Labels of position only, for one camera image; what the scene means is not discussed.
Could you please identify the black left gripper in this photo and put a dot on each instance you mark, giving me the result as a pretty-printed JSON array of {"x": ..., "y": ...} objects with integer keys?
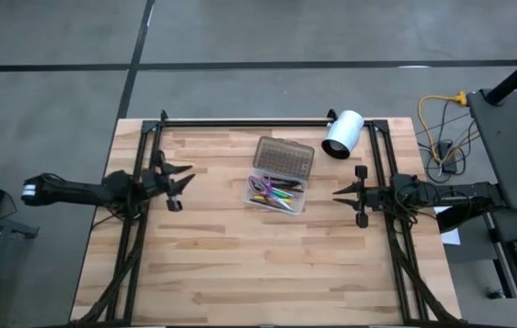
[{"x": 158, "y": 182}]

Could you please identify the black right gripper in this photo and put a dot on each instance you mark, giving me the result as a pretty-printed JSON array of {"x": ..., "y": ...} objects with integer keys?
[{"x": 376, "y": 199}]

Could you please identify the green pen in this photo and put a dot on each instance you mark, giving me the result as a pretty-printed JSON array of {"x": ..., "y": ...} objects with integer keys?
[{"x": 283, "y": 194}]

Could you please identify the clear plastic supply box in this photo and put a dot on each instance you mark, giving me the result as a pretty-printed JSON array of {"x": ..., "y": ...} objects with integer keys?
[{"x": 285, "y": 157}]

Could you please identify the purple scissors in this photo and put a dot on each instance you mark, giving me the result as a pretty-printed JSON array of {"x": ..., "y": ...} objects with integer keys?
[{"x": 268, "y": 186}]

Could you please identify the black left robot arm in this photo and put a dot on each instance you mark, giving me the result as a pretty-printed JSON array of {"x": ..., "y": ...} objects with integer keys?
[{"x": 75, "y": 191}]

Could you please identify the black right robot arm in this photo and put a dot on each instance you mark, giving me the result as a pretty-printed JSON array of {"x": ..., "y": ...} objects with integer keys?
[{"x": 458, "y": 193}]

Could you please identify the black power adapter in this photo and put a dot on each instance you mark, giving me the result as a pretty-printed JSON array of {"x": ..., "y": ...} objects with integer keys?
[{"x": 445, "y": 149}]

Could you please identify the white paper sheet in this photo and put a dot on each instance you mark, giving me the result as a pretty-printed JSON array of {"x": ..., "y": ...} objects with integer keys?
[{"x": 451, "y": 236}]

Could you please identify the black cart beam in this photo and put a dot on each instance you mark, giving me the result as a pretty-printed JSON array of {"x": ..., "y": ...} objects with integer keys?
[{"x": 458, "y": 222}]

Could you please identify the dark grey side desk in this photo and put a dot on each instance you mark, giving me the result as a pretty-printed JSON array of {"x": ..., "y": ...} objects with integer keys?
[{"x": 513, "y": 223}]

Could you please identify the grey metal cart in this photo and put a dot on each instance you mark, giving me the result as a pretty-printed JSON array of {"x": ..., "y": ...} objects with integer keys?
[{"x": 509, "y": 146}]

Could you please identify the small black floor object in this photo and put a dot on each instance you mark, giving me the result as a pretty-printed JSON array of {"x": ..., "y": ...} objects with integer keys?
[{"x": 494, "y": 294}]

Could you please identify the black aluminium table frame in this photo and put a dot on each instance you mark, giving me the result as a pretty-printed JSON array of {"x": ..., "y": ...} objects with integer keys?
[{"x": 240, "y": 123}]

